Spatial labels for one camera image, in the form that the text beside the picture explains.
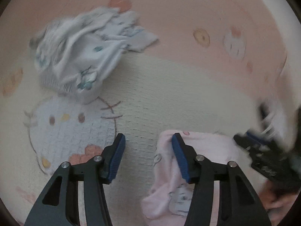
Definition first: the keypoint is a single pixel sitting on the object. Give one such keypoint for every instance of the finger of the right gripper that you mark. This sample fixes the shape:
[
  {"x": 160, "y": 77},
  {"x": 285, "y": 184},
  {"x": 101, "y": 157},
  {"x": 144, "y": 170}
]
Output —
[
  {"x": 246, "y": 143},
  {"x": 257, "y": 139}
]

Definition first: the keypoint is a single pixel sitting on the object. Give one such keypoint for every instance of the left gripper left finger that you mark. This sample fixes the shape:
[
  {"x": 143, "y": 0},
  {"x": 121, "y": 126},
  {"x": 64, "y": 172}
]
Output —
[{"x": 59, "y": 201}]

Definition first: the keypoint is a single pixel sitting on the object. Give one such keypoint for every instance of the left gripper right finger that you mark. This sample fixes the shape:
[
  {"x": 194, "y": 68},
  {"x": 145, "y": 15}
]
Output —
[{"x": 223, "y": 186}]

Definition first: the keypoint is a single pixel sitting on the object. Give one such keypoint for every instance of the pink cartoon print pajama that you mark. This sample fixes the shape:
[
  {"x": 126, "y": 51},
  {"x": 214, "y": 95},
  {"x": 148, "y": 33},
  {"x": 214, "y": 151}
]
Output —
[{"x": 170, "y": 196}]

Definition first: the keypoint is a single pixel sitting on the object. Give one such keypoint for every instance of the folded white black clothes stack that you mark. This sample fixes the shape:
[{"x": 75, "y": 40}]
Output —
[{"x": 275, "y": 123}]

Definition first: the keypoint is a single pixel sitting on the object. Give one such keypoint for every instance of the person right hand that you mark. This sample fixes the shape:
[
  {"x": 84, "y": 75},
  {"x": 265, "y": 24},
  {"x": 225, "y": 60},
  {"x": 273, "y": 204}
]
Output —
[{"x": 279, "y": 205}]

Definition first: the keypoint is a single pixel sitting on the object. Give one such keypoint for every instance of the pink Hello Kitty sofa cover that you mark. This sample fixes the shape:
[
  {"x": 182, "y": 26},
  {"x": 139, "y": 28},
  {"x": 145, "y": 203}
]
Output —
[{"x": 214, "y": 63}]

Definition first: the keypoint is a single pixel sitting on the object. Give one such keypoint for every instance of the grey white print garment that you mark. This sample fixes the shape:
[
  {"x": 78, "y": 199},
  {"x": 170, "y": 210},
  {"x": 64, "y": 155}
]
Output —
[{"x": 74, "y": 55}]

